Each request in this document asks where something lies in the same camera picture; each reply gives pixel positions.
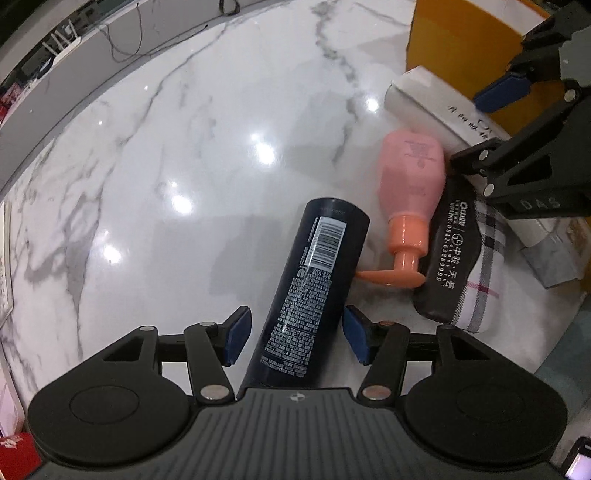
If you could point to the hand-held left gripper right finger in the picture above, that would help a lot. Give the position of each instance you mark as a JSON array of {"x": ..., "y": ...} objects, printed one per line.
[{"x": 358, "y": 337}]

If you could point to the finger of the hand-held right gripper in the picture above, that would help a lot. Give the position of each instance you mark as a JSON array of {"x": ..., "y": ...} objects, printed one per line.
[
  {"x": 501, "y": 92},
  {"x": 531, "y": 143}
]

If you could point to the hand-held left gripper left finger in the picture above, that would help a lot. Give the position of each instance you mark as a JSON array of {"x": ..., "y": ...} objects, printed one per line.
[{"x": 238, "y": 334}]

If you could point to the long white box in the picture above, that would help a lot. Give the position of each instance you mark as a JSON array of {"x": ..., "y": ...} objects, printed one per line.
[{"x": 429, "y": 106}]

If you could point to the orange cardboard box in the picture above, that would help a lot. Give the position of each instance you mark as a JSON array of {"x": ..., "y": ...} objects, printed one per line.
[{"x": 443, "y": 37}]

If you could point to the dark blue bottle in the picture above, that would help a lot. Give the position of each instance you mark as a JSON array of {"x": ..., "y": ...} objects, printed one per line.
[{"x": 314, "y": 258}]

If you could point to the pink pump bottle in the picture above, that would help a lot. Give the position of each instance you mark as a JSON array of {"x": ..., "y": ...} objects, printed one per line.
[{"x": 408, "y": 180}]

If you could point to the plaid pouch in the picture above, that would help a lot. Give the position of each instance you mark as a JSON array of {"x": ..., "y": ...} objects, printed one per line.
[{"x": 480, "y": 258}]

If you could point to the clear plastic box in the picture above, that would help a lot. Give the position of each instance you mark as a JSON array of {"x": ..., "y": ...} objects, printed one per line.
[{"x": 554, "y": 267}]

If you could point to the grey television console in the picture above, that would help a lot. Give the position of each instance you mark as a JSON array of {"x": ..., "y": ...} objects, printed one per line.
[{"x": 69, "y": 106}]

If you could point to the red box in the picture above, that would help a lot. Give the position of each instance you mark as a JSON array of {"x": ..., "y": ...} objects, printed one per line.
[{"x": 9, "y": 104}]

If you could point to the white router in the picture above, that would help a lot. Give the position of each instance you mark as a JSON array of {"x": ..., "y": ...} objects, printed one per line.
[{"x": 62, "y": 44}]

